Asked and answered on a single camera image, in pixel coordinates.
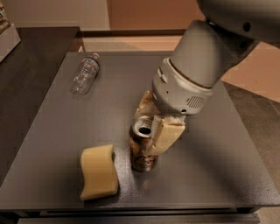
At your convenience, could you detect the orange soda can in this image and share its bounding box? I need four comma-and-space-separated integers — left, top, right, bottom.
129, 115, 158, 172

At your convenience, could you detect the clear plastic water bottle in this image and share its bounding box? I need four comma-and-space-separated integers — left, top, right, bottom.
70, 52, 100, 95

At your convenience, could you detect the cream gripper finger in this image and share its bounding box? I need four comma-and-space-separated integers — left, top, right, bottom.
145, 115, 186, 156
133, 90, 160, 119

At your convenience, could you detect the yellow sponge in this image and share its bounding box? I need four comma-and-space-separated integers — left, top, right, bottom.
80, 144, 119, 201

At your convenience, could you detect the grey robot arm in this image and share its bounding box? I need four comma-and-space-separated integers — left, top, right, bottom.
135, 0, 280, 156

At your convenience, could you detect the white box on counter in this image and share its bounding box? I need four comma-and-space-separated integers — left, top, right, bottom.
0, 3, 22, 63

